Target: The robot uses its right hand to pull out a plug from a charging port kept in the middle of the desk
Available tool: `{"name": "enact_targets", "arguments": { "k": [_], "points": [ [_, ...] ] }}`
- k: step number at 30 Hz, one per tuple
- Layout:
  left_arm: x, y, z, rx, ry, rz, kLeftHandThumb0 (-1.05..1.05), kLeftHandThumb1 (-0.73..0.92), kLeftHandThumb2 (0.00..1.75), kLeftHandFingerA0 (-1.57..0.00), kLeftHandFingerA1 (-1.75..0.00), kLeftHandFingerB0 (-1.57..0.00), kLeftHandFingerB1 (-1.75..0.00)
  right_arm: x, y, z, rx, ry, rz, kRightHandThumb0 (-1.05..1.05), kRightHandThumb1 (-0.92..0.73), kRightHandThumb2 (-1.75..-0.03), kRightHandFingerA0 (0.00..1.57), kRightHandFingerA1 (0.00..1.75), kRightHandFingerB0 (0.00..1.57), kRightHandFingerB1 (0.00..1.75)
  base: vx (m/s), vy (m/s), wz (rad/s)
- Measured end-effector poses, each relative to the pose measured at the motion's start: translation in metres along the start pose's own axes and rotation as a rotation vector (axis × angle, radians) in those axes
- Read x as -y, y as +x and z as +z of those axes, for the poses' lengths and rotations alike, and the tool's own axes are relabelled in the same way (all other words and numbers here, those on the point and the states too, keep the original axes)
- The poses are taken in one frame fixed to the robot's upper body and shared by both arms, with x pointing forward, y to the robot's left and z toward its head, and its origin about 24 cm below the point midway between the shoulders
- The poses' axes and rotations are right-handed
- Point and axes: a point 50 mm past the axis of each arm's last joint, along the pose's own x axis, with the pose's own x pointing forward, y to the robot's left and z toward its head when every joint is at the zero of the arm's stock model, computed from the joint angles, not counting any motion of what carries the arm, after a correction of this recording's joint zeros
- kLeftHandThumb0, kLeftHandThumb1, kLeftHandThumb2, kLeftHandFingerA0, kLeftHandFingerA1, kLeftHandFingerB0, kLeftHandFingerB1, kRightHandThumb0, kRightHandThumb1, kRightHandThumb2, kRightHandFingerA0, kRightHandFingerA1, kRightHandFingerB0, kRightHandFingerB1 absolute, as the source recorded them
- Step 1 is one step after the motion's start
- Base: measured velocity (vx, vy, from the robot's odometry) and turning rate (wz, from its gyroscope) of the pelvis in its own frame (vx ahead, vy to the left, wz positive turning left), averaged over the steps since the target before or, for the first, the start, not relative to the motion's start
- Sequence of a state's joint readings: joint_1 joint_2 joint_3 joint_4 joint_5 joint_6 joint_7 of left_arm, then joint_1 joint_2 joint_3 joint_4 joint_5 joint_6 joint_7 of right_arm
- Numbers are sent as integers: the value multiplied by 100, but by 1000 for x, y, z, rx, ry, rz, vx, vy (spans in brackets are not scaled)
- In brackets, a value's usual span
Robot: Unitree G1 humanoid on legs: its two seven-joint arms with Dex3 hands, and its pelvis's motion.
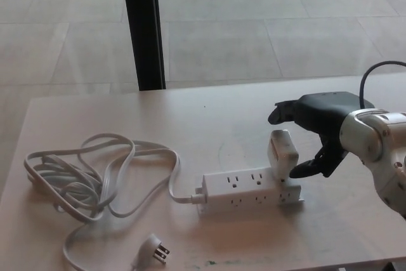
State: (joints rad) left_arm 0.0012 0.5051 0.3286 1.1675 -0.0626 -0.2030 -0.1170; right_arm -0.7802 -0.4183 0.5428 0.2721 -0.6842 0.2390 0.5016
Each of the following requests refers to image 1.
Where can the white six-outlet power strip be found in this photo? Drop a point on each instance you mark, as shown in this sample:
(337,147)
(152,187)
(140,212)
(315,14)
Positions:
(250,196)

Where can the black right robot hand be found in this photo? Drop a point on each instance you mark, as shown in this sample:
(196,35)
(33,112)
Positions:
(320,115)

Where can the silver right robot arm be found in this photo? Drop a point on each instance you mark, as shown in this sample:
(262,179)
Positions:
(377,147)

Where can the white square charger plug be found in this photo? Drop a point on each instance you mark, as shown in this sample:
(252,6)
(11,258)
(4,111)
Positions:
(281,156)

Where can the black vertical window frame post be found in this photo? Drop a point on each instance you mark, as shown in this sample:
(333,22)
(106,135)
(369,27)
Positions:
(144,30)

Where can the white angled three-prong plug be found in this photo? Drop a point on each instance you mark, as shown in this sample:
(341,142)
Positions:
(155,250)

